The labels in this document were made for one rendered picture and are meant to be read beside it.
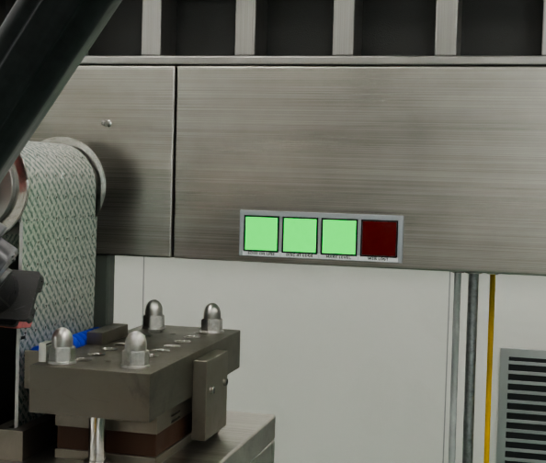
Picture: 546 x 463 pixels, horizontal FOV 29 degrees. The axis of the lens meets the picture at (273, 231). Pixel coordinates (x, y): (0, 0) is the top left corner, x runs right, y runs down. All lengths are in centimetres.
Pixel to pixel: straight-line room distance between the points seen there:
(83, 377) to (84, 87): 56
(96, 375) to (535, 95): 73
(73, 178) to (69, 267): 13
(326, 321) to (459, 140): 249
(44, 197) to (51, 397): 28
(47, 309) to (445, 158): 61
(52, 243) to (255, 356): 266
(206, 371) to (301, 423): 265
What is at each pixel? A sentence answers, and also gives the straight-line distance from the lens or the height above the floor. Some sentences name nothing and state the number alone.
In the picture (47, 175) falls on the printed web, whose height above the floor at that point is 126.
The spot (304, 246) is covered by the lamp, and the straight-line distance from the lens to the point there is 161.
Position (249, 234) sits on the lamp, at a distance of 163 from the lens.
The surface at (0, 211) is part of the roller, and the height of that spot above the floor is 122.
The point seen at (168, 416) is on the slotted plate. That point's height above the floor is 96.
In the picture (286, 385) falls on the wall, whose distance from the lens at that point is 408.
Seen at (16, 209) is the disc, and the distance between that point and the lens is 141.
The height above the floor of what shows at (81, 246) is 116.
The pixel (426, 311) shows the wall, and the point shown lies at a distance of 395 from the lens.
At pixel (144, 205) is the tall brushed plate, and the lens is 168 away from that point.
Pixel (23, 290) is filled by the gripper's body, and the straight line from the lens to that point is 135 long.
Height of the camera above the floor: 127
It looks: 3 degrees down
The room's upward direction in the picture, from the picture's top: 2 degrees clockwise
